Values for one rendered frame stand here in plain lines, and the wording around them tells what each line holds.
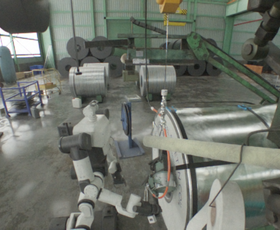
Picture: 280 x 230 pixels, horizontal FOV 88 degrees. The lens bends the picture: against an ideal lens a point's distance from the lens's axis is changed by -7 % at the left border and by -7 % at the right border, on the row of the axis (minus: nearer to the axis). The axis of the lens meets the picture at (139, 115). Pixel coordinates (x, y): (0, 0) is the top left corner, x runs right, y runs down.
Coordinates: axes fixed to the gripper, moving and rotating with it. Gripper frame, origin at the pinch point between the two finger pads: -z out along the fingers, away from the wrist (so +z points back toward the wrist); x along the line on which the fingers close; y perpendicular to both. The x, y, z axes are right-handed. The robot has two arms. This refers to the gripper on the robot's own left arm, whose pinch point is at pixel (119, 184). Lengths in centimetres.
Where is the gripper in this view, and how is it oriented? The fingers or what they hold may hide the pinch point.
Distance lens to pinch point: 171.6
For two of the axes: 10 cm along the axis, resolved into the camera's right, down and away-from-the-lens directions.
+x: 9.7, -1.8, -1.6
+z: -2.3, -9.1, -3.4
